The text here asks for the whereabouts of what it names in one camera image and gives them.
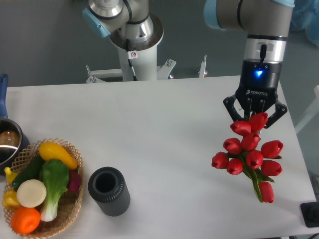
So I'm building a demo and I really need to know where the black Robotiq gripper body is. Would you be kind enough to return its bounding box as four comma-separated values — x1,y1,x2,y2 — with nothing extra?
235,60,282,113

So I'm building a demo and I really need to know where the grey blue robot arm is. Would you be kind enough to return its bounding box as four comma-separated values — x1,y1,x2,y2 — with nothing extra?
203,0,295,128

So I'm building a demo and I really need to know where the dark red beet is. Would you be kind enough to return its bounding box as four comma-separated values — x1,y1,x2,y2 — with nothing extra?
67,170,82,192

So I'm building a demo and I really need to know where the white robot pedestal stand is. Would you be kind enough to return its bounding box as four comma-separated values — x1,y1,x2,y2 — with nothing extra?
86,45,176,83

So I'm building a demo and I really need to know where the woven wicker basket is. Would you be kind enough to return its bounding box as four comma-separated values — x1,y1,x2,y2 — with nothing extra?
10,138,85,239

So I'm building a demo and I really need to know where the dark grey ribbed vase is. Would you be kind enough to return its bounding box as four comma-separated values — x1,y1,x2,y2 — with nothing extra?
88,167,131,217

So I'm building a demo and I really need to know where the small yellow banana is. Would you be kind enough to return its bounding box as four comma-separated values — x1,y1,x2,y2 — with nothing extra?
4,167,18,185

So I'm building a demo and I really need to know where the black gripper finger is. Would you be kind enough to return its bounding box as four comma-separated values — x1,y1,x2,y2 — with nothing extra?
223,95,245,121
264,100,288,128

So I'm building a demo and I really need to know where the yellow squash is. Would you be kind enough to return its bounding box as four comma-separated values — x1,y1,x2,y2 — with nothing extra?
38,141,78,170

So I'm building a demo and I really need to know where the red tulip bouquet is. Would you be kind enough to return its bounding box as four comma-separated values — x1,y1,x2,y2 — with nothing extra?
211,113,284,203

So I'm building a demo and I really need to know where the white frame at right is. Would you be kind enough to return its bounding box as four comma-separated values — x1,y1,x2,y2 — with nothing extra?
295,85,319,134

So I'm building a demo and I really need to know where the black device at edge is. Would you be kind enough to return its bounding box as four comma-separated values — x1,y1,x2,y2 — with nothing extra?
300,202,319,228

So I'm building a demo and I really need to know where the green bok choy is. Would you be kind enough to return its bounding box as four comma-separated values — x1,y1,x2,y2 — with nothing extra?
39,159,69,222

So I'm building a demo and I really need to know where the blue plastic bag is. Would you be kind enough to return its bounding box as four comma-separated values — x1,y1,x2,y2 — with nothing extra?
290,0,319,47

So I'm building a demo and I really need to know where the dark green cucumber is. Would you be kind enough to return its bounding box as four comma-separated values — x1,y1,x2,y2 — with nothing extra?
11,154,45,191

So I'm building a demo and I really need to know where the yellow bell pepper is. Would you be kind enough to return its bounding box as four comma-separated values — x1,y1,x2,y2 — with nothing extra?
2,189,21,211

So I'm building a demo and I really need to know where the orange fruit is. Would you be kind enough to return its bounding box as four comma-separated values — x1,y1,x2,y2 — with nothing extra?
10,208,40,234

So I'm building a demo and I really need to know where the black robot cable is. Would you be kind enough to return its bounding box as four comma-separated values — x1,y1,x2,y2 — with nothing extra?
126,39,138,82

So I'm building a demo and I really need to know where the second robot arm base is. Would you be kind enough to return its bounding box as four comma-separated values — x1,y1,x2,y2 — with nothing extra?
82,0,164,51

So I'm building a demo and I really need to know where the blue handled saucepan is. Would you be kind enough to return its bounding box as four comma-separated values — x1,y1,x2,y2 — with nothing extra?
0,74,29,176

